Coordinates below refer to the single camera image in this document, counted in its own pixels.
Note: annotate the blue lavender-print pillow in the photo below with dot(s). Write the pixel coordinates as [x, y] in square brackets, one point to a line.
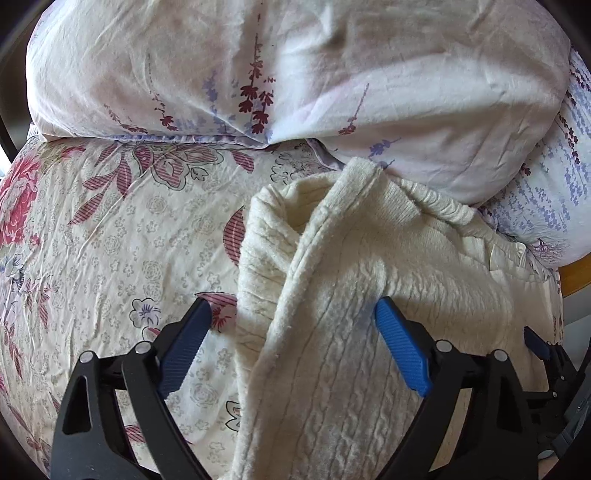
[545, 194]

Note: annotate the floral bed sheet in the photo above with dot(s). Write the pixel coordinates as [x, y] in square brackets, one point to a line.
[115, 258]

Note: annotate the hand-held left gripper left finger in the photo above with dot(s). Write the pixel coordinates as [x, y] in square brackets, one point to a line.
[182, 350]

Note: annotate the wooden bed frame edge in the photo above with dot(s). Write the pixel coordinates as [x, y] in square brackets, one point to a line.
[577, 278]

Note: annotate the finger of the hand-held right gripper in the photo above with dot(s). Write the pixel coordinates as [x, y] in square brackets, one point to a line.
[535, 342]

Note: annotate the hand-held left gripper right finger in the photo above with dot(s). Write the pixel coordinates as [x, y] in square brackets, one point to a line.
[401, 350]

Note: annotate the pink sprig-print pillow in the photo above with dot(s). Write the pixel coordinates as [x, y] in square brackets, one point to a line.
[323, 69]

